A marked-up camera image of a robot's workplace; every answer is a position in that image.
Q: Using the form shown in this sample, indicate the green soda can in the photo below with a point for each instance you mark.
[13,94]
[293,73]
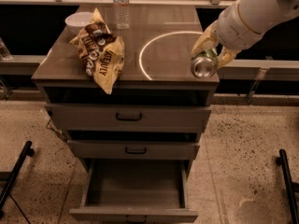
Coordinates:
[204,64]

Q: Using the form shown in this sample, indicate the black drawer handle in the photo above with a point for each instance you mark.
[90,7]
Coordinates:
[136,151]
[126,117]

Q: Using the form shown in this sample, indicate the clear plastic water bottle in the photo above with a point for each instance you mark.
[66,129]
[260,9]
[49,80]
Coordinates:
[122,14]

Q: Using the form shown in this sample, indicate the black left base leg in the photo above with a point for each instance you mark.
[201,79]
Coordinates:
[9,178]

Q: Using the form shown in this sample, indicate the black top drawer handle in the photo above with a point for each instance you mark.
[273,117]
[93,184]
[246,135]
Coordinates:
[126,117]

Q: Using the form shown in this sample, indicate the black right base leg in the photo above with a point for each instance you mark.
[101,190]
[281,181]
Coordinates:
[292,188]

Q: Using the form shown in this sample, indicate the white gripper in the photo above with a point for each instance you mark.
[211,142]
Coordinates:
[234,28]

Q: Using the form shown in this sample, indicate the grey top drawer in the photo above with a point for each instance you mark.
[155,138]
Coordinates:
[160,119]

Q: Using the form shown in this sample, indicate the grey middle drawer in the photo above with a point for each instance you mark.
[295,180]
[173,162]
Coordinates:
[116,150]

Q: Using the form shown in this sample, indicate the grey open bottom drawer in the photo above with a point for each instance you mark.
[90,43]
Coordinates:
[135,192]

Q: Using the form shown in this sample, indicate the yellow brown chip bag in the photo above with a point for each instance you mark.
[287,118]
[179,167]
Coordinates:
[101,53]

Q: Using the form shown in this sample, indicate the grey drawer cabinet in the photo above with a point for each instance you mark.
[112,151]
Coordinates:
[157,71]

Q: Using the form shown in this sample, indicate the white bowl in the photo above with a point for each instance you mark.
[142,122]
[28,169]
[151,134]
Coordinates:
[77,21]

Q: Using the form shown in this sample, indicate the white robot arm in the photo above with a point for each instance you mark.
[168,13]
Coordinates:
[263,15]

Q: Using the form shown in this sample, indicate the black middle drawer handle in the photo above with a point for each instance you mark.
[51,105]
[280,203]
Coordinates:
[136,151]

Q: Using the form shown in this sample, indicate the black base leg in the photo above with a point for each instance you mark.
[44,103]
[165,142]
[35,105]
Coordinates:
[9,178]
[292,188]

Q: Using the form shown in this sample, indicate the clear cup at left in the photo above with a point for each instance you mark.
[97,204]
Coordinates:
[4,52]

